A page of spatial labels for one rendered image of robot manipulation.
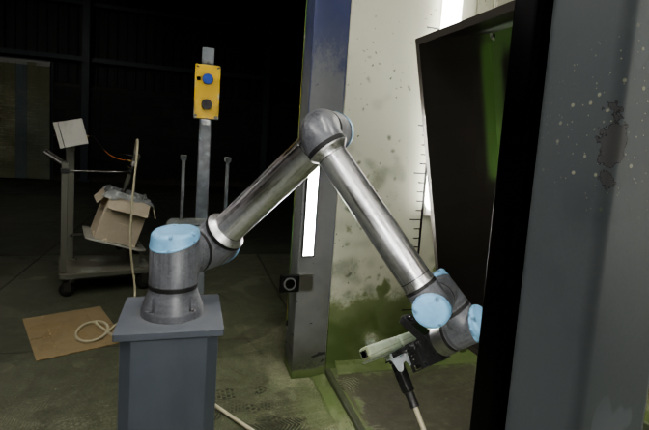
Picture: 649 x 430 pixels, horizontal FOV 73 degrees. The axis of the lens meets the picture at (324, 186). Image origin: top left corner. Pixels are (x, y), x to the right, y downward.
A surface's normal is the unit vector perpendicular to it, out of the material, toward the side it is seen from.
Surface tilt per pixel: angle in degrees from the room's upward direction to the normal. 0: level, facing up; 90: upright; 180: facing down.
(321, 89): 90
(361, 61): 90
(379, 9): 90
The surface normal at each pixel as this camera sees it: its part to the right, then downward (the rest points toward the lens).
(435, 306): -0.34, 0.13
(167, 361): 0.29, 0.11
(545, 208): -0.95, -0.04
